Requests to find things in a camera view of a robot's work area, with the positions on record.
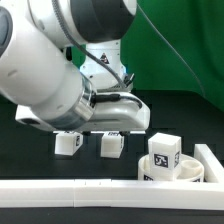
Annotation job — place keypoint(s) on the white round stool seat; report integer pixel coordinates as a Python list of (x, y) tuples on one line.
[(191, 170)]

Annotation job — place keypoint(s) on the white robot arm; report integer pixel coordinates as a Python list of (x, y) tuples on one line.
[(50, 92)]

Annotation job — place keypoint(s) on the white L-shaped fence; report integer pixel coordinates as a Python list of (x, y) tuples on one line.
[(207, 195)]

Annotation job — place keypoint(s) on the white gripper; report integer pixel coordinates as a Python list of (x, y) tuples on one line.
[(122, 112)]

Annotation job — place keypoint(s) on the white marker sheet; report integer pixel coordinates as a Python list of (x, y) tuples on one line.
[(102, 132)]

